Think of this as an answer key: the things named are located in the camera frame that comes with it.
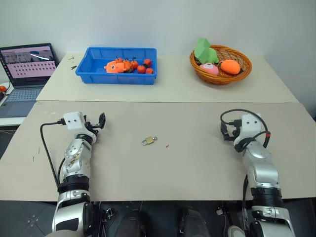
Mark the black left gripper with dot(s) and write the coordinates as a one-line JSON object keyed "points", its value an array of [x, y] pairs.
{"points": [[90, 127]]}

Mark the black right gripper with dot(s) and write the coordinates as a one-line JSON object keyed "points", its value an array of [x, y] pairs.
{"points": [[233, 128]]}

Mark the small brass padlock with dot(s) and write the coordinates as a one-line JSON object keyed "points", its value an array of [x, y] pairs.
{"points": [[148, 140]]}

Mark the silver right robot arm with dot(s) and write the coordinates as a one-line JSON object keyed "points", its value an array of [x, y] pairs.
{"points": [[261, 168]]}

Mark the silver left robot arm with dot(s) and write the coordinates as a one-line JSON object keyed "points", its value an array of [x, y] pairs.
{"points": [[74, 158]]}

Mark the blue plastic bin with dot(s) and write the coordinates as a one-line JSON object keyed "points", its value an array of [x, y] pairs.
{"points": [[98, 74]]}

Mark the orange fish plush toy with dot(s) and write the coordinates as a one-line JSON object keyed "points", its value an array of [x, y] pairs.
{"points": [[114, 67]]}

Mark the brown wicker basket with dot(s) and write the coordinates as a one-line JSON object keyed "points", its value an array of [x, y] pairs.
{"points": [[237, 76]]}

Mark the small dark screw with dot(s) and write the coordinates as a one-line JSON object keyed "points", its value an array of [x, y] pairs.
{"points": [[73, 67], [71, 58]]}

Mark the pink plush toy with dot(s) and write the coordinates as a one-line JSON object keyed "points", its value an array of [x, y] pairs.
{"points": [[209, 68]]}

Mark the green plush toy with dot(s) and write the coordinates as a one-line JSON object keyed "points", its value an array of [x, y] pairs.
{"points": [[205, 53]]}

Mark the grey open laptop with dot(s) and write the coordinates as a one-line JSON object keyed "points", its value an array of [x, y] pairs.
{"points": [[27, 66]]}

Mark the dark rounded shape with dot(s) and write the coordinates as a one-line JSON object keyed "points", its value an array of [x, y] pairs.
{"points": [[132, 223], [193, 222]]}

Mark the white rounded object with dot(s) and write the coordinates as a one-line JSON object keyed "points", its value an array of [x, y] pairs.
{"points": [[234, 231]]}

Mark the red round button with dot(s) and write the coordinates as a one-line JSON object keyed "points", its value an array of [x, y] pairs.
{"points": [[2, 89]]}

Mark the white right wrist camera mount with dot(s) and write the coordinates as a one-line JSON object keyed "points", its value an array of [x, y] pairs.
{"points": [[250, 126]]}

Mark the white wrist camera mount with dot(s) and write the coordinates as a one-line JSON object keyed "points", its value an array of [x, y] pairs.
{"points": [[250, 126], [73, 121]]}

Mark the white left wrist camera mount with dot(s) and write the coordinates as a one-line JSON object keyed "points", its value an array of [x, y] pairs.
{"points": [[73, 121]]}

